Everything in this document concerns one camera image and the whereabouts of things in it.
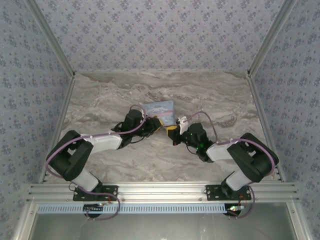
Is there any blue cartoon tin box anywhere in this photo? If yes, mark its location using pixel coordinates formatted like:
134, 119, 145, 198
141, 100, 176, 126

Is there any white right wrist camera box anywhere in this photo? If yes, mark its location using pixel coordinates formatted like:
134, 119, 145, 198
175, 115, 191, 134

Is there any aluminium frame front rail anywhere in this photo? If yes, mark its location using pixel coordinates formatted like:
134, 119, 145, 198
24, 182, 300, 203

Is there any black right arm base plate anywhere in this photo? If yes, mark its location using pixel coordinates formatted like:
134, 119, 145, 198
205, 184, 252, 202

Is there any aluminium frame side rail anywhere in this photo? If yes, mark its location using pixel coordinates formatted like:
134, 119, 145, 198
37, 74, 77, 185
246, 74, 287, 183

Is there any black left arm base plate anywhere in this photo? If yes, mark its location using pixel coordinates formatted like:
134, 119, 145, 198
72, 184, 119, 202

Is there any white slotted cable duct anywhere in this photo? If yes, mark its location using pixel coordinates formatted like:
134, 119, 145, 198
36, 203, 233, 215

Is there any aluminium frame corner post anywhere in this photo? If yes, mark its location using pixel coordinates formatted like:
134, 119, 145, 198
29, 0, 77, 77
246, 0, 300, 77

